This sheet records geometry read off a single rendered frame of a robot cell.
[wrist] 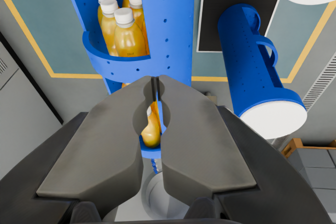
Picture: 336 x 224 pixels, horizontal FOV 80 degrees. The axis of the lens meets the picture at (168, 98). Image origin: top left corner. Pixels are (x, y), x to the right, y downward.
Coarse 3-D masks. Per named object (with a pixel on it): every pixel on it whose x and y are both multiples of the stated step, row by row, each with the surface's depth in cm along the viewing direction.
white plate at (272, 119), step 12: (252, 108) 82; (264, 108) 81; (276, 108) 81; (288, 108) 81; (300, 108) 80; (252, 120) 88; (264, 120) 87; (276, 120) 87; (288, 120) 86; (300, 120) 86; (264, 132) 94; (276, 132) 93; (288, 132) 93
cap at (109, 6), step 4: (104, 0) 47; (108, 0) 47; (112, 0) 47; (100, 4) 46; (104, 4) 46; (108, 4) 46; (112, 4) 46; (116, 4) 47; (104, 8) 46; (108, 8) 46; (112, 8) 46; (116, 8) 47; (104, 12) 47; (108, 12) 47; (112, 12) 47
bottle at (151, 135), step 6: (150, 114) 68; (150, 120) 68; (156, 120) 70; (150, 126) 69; (156, 126) 71; (144, 132) 71; (150, 132) 71; (156, 132) 73; (144, 138) 75; (150, 138) 74; (156, 138) 76; (150, 144) 77; (156, 144) 78
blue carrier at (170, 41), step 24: (72, 0) 47; (96, 0) 55; (120, 0) 59; (144, 0) 34; (168, 0) 36; (192, 0) 43; (96, 24) 57; (168, 24) 40; (192, 24) 48; (96, 48) 59; (168, 48) 44; (120, 72) 46; (144, 72) 46; (168, 72) 48; (144, 144) 81
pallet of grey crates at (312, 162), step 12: (288, 144) 291; (300, 144) 274; (288, 156) 292; (300, 156) 263; (312, 156) 263; (324, 156) 262; (300, 168) 261; (312, 168) 252; (324, 168) 252; (312, 180) 243; (324, 180) 242; (324, 192) 233; (324, 204) 224
